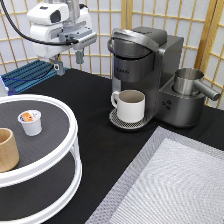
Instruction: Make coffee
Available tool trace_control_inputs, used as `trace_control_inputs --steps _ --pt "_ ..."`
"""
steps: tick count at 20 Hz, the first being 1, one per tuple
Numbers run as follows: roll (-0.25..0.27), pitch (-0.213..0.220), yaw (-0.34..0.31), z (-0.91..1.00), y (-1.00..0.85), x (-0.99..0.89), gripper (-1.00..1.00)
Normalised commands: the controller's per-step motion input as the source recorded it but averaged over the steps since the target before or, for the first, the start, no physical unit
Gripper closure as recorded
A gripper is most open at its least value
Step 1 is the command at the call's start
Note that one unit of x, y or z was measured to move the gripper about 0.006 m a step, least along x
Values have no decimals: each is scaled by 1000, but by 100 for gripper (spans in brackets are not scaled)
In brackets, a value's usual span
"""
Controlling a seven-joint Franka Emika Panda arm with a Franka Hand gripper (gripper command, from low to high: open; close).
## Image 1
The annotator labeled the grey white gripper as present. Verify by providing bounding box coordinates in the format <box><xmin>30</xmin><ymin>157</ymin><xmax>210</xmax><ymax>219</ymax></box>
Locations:
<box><xmin>30</xmin><ymin>22</ymin><xmax>97</xmax><ymax>76</ymax></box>

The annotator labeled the white coffee pod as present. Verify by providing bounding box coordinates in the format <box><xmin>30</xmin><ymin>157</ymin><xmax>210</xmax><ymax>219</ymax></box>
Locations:
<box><xmin>18</xmin><ymin>110</ymin><xmax>42</xmax><ymax>136</ymax></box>

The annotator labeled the grey Keurig coffee machine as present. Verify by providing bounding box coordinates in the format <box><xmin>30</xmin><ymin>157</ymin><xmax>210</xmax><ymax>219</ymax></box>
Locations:
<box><xmin>107</xmin><ymin>27</ymin><xmax>208</xmax><ymax>130</ymax></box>

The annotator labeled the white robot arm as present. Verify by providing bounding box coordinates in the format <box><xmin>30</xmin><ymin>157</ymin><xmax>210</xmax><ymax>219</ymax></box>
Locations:
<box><xmin>27</xmin><ymin>0</ymin><xmax>97</xmax><ymax>76</ymax></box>

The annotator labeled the white ceramic mug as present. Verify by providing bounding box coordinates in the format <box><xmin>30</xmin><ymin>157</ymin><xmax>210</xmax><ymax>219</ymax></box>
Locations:
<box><xmin>111</xmin><ymin>90</ymin><xmax>145</xmax><ymax>123</ymax></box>

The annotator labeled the white two-tier round shelf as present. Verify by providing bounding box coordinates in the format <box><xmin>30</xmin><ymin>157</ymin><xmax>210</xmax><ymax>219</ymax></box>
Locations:
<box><xmin>0</xmin><ymin>94</ymin><xmax>82</xmax><ymax>224</ymax></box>

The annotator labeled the wooden cup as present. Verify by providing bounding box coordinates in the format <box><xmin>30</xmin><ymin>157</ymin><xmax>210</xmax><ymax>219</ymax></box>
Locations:
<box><xmin>0</xmin><ymin>128</ymin><xmax>19</xmax><ymax>173</ymax></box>

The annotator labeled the stainless steel milk frother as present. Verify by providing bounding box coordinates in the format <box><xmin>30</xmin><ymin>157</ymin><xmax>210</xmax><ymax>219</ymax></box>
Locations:
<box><xmin>173</xmin><ymin>68</ymin><xmax>221</xmax><ymax>101</ymax></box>

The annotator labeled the wooden shoji screen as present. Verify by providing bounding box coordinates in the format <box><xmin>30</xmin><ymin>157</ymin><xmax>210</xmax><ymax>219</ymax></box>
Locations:
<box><xmin>0</xmin><ymin>0</ymin><xmax>224</xmax><ymax>110</ymax></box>

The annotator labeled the grey woven placemat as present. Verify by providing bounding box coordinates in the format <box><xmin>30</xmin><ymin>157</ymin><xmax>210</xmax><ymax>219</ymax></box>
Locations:
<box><xmin>85</xmin><ymin>127</ymin><xmax>224</xmax><ymax>224</ymax></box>

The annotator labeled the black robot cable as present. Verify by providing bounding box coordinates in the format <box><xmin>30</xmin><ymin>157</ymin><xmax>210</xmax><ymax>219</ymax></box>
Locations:
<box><xmin>0</xmin><ymin>0</ymin><xmax>79</xmax><ymax>46</ymax></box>

